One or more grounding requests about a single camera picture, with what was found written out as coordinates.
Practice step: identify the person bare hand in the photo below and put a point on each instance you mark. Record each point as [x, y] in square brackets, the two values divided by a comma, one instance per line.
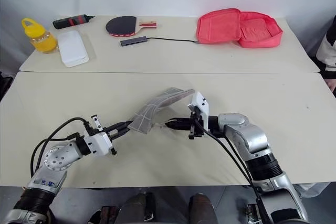
[332, 83]

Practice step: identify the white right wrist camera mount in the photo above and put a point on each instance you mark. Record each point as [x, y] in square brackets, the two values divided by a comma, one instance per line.
[201, 107]

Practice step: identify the dark rounded shape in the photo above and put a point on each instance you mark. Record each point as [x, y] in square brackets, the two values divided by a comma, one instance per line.
[202, 209]

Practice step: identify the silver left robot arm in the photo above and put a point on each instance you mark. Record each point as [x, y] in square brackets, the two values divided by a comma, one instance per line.
[56, 159]

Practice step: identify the white plastic box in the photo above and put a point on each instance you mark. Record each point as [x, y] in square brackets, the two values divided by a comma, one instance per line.
[72, 48]

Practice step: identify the person in white black jacket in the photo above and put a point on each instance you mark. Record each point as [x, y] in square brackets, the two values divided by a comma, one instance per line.
[327, 48]

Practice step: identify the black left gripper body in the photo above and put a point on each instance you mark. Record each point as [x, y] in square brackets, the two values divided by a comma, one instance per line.
[95, 129]

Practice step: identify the open red fabric pouch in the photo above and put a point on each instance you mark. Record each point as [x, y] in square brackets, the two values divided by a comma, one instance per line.
[236, 27]

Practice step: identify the table tennis paddle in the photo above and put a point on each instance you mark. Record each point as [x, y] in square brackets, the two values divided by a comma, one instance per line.
[123, 26]

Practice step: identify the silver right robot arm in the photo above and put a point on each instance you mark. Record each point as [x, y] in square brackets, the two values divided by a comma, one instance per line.
[252, 136]

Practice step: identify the yellow-lidded jar of orange liquid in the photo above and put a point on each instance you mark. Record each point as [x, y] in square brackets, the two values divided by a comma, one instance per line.
[42, 37]

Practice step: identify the black and red marker bottle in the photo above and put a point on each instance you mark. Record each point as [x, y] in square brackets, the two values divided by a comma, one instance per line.
[71, 21]

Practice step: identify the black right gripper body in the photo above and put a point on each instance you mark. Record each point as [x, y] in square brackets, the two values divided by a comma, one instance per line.
[195, 127]

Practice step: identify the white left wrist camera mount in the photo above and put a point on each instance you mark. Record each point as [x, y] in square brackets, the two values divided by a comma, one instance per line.
[97, 143]

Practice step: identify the grey USB hub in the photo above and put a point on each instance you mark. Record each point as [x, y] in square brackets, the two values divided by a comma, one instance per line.
[134, 41]

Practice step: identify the grey plaid pouch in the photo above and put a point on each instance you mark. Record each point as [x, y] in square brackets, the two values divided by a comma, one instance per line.
[157, 103]

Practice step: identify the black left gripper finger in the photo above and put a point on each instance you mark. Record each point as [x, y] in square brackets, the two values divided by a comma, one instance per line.
[119, 125]
[118, 132]

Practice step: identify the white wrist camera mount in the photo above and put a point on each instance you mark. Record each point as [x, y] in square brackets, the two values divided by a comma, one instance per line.
[201, 107]
[97, 143]

